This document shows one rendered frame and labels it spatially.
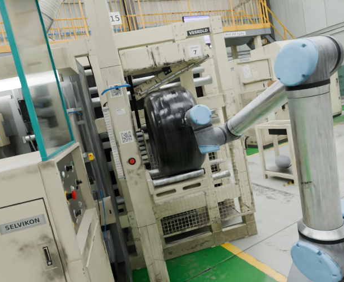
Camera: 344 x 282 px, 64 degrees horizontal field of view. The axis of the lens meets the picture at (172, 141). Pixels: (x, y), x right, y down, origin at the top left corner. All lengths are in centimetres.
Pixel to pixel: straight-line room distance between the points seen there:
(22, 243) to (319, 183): 97
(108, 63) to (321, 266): 145
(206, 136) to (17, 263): 85
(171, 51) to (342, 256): 160
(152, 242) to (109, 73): 112
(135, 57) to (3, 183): 129
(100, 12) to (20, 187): 115
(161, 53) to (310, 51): 139
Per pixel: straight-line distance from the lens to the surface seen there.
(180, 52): 208
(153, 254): 199
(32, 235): 111
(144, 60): 204
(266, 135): 614
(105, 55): 177
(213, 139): 123
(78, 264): 113
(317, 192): 91
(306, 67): 80
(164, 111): 159
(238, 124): 122
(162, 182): 173
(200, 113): 120
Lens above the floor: 138
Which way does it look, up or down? 8 degrees down
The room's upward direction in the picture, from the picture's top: 12 degrees counter-clockwise
